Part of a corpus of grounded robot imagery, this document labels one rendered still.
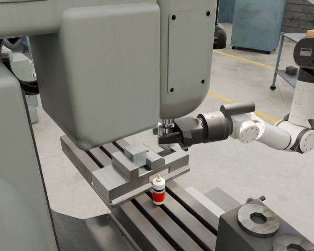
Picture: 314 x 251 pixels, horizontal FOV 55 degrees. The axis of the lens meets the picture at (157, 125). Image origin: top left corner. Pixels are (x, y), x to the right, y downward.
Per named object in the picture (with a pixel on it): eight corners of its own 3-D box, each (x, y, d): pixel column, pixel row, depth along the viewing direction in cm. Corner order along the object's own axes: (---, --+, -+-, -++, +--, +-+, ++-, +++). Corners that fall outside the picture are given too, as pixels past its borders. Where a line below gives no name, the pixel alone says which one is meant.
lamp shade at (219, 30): (230, 45, 87) (232, 23, 84) (219, 50, 82) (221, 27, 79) (207, 42, 90) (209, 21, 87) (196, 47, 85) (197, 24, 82)
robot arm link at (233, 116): (206, 129, 94) (238, 124, 96) (221, 151, 85) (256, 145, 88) (211, 98, 87) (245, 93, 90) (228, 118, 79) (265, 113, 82)
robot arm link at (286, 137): (245, 137, 99) (280, 150, 109) (268, 148, 91) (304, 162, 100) (259, 107, 98) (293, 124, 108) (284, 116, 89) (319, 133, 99)
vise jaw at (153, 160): (145, 149, 115) (145, 140, 113) (165, 165, 106) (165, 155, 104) (132, 155, 112) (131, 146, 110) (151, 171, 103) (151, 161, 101)
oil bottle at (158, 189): (160, 195, 102) (160, 169, 97) (167, 201, 100) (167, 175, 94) (150, 199, 100) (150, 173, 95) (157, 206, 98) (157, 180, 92)
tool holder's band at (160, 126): (155, 124, 84) (155, 121, 84) (170, 122, 85) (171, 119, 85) (160, 132, 80) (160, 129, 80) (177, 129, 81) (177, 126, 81)
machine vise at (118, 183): (167, 153, 125) (167, 130, 120) (191, 170, 115) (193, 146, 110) (90, 186, 107) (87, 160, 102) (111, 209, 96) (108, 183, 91)
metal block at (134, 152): (136, 156, 109) (136, 142, 106) (146, 164, 105) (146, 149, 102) (124, 161, 106) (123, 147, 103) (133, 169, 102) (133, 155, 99)
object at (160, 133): (155, 141, 87) (155, 124, 84) (170, 138, 88) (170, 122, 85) (160, 149, 83) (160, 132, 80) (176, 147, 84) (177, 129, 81)
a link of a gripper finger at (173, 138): (157, 135, 80) (179, 131, 82) (158, 145, 82) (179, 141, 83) (159, 138, 79) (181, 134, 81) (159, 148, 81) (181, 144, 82)
